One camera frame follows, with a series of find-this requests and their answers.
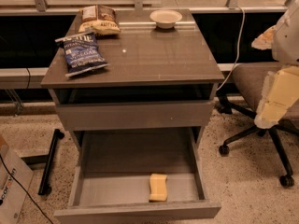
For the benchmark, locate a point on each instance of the open grey middle drawer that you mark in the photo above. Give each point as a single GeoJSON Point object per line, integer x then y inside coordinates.
{"type": "Point", "coordinates": [112, 179]}

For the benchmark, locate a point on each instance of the blue chip bag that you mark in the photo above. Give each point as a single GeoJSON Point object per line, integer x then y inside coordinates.
{"type": "Point", "coordinates": [82, 54]}

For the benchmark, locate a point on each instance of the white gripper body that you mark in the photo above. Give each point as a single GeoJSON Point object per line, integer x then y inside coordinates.
{"type": "Point", "coordinates": [287, 40]}

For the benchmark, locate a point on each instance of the grey drawer cabinet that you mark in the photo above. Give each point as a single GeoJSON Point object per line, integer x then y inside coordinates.
{"type": "Point", "coordinates": [145, 64]}

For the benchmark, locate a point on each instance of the cardboard box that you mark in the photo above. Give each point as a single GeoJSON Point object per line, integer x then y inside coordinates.
{"type": "Point", "coordinates": [15, 177]}

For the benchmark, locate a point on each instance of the yellow sponge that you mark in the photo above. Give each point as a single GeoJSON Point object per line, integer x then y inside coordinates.
{"type": "Point", "coordinates": [158, 189]}

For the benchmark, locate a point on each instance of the brown yellow chip bag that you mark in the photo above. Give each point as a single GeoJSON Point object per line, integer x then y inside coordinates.
{"type": "Point", "coordinates": [99, 19]}

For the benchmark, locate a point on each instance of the white bowl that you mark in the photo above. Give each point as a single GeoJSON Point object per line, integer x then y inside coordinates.
{"type": "Point", "coordinates": [165, 19]}

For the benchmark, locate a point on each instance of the closed grey top drawer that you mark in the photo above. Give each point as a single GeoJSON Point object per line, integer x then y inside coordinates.
{"type": "Point", "coordinates": [87, 117]}

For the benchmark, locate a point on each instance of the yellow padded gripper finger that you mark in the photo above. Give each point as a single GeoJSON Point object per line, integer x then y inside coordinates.
{"type": "Point", "coordinates": [264, 40]}
{"type": "Point", "coordinates": [279, 93]}

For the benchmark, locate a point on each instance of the black metal bar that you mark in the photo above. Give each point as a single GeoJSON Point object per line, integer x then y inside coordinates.
{"type": "Point", "coordinates": [44, 184]}

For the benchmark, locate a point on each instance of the grey office chair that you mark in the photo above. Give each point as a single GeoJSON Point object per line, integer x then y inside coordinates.
{"type": "Point", "coordinates": [249, 79]}

